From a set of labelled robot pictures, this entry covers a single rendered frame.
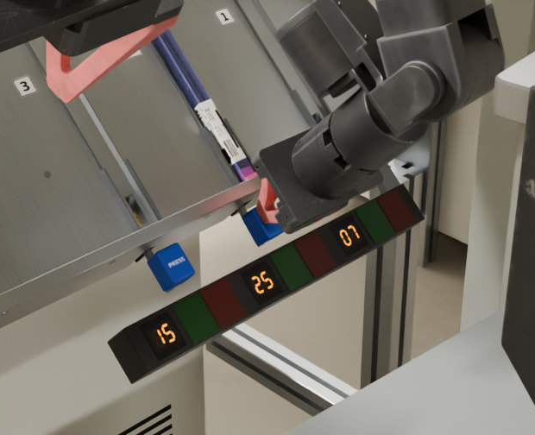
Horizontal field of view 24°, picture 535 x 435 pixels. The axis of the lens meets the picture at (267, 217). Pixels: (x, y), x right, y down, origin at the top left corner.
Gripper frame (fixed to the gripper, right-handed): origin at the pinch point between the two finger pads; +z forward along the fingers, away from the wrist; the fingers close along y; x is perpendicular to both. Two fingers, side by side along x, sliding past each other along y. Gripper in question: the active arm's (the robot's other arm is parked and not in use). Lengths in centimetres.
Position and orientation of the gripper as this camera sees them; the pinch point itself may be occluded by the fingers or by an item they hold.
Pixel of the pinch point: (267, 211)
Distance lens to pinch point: 106.7
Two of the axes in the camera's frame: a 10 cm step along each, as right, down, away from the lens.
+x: 5.0, 8.6, -1.1
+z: -4.9, 3.8, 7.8
